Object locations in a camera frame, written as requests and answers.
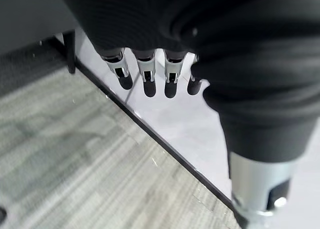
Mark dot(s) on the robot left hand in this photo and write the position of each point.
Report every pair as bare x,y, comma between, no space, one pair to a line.
225,51

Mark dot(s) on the dark grey cabinet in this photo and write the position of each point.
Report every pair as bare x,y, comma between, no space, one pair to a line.
32,11

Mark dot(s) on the black floor threshold strip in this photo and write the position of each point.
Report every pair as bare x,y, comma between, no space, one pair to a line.
155,136

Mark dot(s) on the black cabinet leg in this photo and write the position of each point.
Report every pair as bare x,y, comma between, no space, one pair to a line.
70,51

